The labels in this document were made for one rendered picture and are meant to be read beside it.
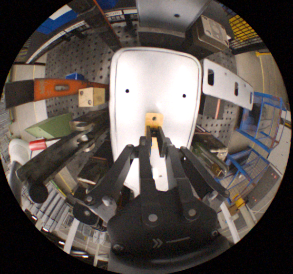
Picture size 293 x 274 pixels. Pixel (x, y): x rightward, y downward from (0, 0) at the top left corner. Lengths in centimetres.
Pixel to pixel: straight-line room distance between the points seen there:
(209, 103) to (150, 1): 28
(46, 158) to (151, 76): 24
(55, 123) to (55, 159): 48
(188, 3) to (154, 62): 16
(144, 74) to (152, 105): 7
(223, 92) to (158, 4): 26
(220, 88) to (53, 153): 38
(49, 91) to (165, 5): 23
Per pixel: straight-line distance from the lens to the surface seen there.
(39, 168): 16
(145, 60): 23
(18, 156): 75
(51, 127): 62
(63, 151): 18
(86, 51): 71
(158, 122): 20
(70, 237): 427
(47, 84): 15
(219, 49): 29
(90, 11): 27
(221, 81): 30
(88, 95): 18
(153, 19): 26
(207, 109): 29
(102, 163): 36
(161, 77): 22
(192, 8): 23
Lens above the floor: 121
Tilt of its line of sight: 69 degrees down
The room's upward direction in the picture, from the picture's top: 178 degrees counter-clockwise
